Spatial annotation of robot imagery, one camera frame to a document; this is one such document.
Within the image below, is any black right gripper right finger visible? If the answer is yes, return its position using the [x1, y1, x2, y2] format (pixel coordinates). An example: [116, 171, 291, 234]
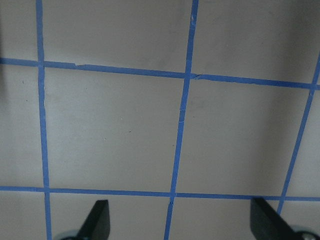
[250, 197, 320, 240]

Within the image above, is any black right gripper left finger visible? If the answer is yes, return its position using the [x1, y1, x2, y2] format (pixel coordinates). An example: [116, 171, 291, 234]
[57, 199, 111, 240]

